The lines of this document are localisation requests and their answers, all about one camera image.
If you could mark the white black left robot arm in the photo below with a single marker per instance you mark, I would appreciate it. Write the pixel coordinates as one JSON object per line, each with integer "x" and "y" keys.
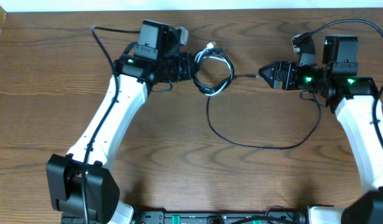
{"x": 81, "y": 183}

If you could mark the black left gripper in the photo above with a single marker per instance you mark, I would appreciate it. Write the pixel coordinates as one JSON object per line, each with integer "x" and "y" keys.
{"x": 184, "y": 60}

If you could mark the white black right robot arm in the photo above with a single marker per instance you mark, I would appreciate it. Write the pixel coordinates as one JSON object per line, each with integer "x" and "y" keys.
{"x": 351, "y": 98}

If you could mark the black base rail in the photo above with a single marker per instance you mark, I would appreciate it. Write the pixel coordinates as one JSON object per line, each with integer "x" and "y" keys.
{"x": 276, "y": 216}

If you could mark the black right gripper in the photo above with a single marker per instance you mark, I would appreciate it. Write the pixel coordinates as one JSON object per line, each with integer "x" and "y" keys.
{"x": 280, "y": 66}

